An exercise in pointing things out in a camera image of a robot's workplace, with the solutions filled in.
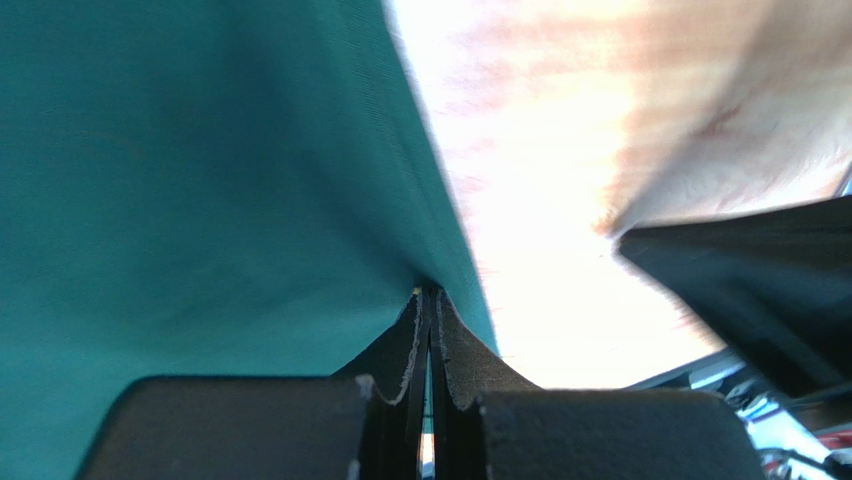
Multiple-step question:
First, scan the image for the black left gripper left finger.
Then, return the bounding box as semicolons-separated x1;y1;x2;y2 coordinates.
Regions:
77;290;428;479

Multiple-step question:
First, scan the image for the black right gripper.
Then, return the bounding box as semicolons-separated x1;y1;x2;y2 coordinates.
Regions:
618;197;851;398

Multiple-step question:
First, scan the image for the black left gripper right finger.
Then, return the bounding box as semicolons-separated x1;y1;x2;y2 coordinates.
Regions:
429;289;763;479

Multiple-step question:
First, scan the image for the dark green cloth napkin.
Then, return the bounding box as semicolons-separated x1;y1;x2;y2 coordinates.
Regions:
1;1;496;479

